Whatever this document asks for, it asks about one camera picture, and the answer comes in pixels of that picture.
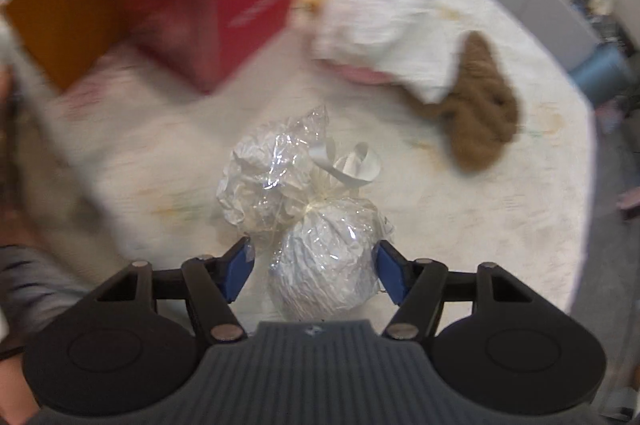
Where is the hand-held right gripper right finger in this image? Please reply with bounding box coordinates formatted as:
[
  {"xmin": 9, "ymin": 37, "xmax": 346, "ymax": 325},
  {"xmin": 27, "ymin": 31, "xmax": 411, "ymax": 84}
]
[{"xmin": 372, "ymin": 239, "xmax": 536, "ymax": 343}]

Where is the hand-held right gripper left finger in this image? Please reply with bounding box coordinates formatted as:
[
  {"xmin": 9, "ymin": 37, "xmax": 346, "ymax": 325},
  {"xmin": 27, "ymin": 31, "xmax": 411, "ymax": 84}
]
[{"xmin": 92, "ymin": 235, "xmax": 255, "ymax": 343}]

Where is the cellophane white bundle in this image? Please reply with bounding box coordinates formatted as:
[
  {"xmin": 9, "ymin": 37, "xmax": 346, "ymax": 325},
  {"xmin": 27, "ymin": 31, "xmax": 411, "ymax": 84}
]
[{"xmin": 216, "ymin": 105, "xmax": 396, "ymax": 322}]

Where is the brown plush toy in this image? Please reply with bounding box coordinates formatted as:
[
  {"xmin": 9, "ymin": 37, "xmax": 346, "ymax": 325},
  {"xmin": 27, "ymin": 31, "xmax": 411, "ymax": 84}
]
[{"xmin": 400, "ymin": 31, "xmax": 523, "ymax": 173}]

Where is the grey striped clothing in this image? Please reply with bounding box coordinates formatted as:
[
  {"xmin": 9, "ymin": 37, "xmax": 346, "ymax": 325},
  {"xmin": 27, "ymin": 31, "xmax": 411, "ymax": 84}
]
[{"xmin": 0, "ymin": 245, "xmax": 88, "ymax": 341}]

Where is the pink cloth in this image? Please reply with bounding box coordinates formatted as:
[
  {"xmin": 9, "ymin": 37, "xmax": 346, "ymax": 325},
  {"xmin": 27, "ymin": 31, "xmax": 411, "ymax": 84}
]
[{"xmin": 320, "ymin": 57, "xmax": 401, "ymax": 86}]

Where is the white cloth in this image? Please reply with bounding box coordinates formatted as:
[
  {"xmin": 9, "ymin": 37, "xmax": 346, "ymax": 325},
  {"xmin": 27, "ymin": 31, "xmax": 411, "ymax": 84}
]
[{"xmin": 310, "ymin": 0, "xmax": 463, "ymax": 103}]

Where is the grey blue trash can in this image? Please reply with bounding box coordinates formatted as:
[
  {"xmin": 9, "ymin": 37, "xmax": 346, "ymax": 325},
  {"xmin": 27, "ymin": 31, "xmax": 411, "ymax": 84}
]
[{"xmin": 570, "ymin": 45, "xmax": 633, "ymax": 106}]

